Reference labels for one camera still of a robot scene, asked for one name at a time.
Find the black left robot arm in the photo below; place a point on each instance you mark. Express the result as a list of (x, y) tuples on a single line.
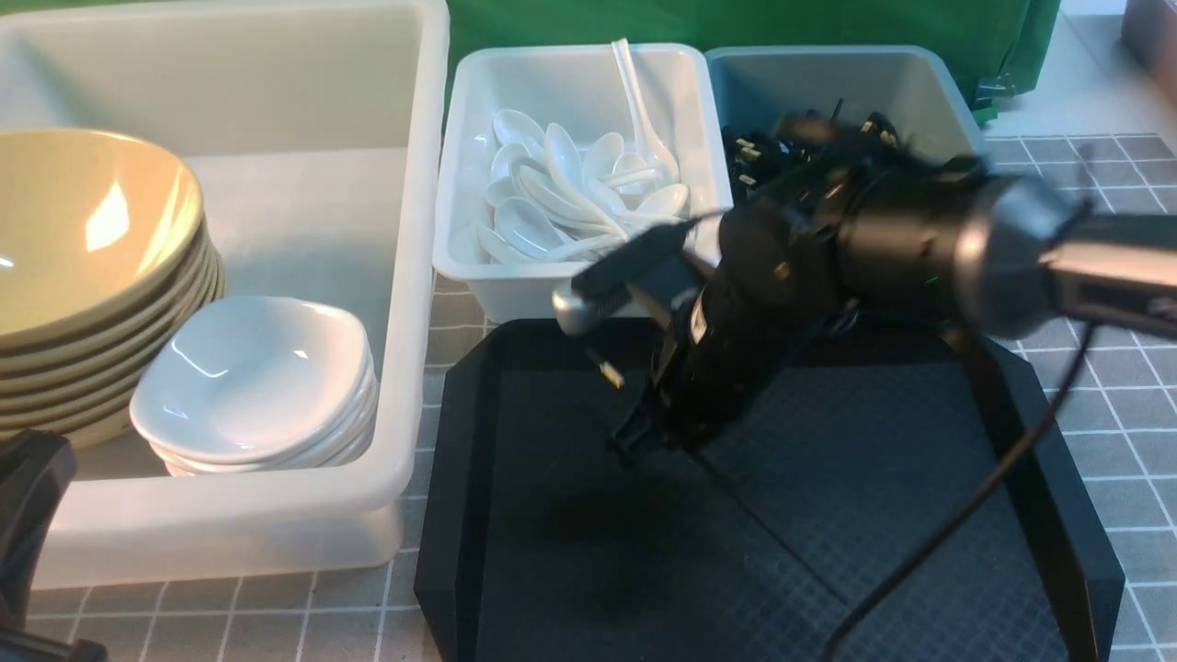
[(36, 468)]

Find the stack of yellow-green bowls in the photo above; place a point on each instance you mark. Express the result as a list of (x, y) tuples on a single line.
[(78, 378)]

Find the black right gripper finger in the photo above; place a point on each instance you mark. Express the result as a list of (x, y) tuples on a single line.
[(645, 429)]

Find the upright white spoon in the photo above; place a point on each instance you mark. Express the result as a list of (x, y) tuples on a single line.
[(647, 142)]

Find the white rectangular spoon bin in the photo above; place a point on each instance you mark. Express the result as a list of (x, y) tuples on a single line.
[(580, 88)]

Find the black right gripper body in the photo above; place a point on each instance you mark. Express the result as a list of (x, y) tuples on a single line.
[(718, 354)]

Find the black chopstick gold band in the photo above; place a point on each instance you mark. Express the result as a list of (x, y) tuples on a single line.
[(607, 370)]

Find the pile of white spoons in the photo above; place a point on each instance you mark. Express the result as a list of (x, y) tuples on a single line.
[(531, 219)]

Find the green cloth backdrop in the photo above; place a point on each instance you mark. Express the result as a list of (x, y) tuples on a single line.
[(979, 41)]

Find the pile of black chopsticks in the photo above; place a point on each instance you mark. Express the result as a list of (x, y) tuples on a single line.
[(756, 157)]

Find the white ceramic soup spoon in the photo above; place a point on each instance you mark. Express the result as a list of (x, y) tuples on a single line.
[(599, 202)]

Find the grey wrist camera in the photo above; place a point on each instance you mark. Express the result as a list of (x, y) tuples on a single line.
[(616, 276)]

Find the black chopstick plain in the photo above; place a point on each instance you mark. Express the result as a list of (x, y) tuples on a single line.
[(728, 487)]

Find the stack of white dishes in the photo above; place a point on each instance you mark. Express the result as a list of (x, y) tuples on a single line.
[(260, 383)]

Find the black plastic serving tray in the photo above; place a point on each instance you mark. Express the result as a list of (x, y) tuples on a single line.
[(538, 545)]

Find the large white plastic tub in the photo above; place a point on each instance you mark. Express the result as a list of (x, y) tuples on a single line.
[(314, 128)]

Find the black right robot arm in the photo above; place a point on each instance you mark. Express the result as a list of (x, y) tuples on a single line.
[(860, 226)]

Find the teal rectangular chopstick bin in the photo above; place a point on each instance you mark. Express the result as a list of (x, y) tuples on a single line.
[(755, 86)]

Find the yellow-green noodle bowl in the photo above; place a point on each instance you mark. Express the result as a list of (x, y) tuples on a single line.
[(90, 220)]

